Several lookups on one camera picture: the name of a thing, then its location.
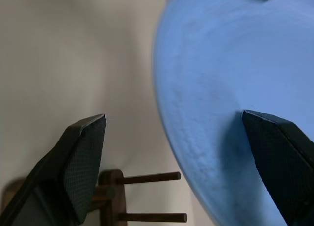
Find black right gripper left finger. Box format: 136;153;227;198
0;113;107;226

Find blue plate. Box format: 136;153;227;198
152;0;314;226

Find wooden dish rack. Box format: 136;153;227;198
1;169;188;226

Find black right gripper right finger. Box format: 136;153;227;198
241;109;314;226

